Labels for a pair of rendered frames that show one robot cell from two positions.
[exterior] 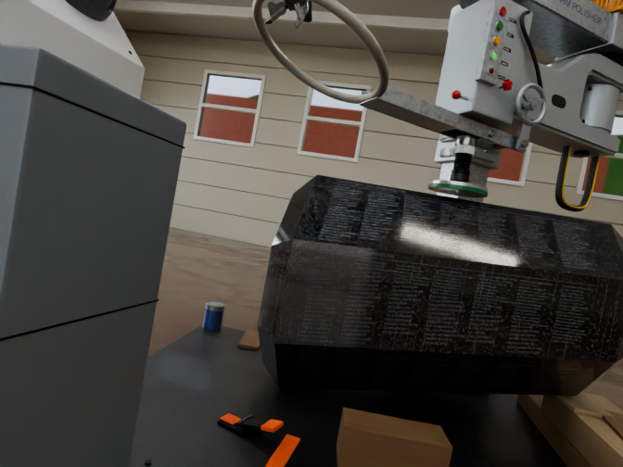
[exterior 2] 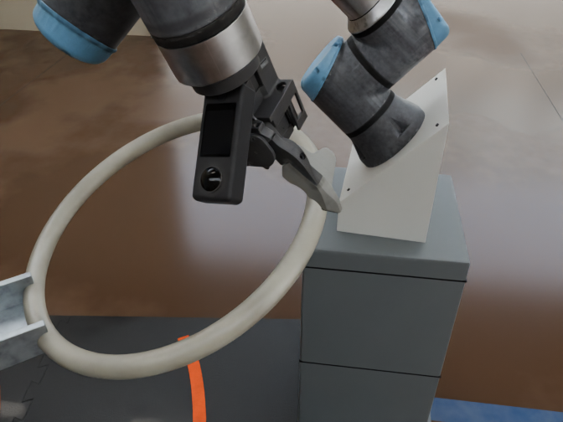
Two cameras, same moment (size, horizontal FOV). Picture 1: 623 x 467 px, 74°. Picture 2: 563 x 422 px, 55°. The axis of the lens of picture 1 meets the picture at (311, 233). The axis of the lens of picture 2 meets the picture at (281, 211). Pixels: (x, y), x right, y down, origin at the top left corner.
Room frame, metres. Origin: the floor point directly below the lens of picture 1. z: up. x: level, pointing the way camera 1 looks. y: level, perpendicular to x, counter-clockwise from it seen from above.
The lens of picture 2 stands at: (1.98, 0.18, 1.70)
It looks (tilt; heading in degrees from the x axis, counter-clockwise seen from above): 36 degrees down; 175
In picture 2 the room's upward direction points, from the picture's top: straight up
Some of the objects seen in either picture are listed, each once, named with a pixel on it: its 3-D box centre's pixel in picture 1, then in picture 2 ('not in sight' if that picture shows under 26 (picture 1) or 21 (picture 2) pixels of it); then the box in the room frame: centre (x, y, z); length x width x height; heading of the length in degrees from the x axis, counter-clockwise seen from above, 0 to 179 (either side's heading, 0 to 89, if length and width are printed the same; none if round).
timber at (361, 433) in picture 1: (391, 446); not in sight; (1.17, -0.34, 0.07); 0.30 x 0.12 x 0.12; 88
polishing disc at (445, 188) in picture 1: (457, 187); not in sight; (1.59, -0.52, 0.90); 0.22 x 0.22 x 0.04
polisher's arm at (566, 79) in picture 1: (551, 104); not in sight; (1.73, -0.89, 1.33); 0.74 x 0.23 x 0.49; 114
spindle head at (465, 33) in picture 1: (495, 78); not in sight; (1.62, -0.60, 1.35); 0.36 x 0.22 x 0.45; 114
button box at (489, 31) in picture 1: (493, 42); not in sight; (1.45, -0.50, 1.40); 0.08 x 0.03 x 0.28; 114
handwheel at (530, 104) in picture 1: (523, 106); not in sight; (1.52, -0.68, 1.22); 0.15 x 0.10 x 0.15; 114
